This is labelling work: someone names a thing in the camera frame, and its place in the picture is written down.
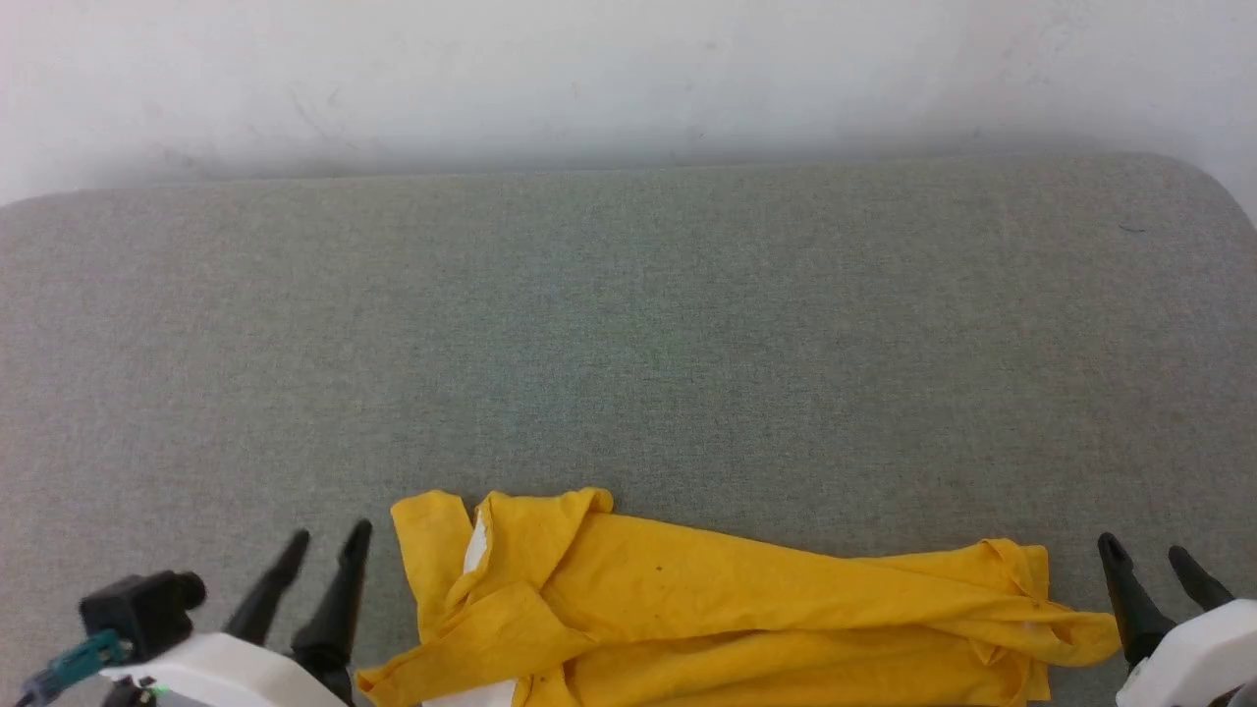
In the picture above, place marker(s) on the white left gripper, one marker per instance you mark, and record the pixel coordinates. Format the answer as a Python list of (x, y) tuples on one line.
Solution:
[(226, 673)]

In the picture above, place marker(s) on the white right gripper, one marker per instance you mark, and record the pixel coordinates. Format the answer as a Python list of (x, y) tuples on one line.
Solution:
[(1208, 658)]

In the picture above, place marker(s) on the yellow garment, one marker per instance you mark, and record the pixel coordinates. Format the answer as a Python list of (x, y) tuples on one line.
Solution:
[(687, 609)]

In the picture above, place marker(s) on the grey fabric sofa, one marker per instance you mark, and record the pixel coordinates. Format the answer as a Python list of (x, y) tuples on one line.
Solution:
[(638, 344)]

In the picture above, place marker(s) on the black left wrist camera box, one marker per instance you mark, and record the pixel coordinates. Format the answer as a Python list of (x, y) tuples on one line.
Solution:
[(142, 609)]

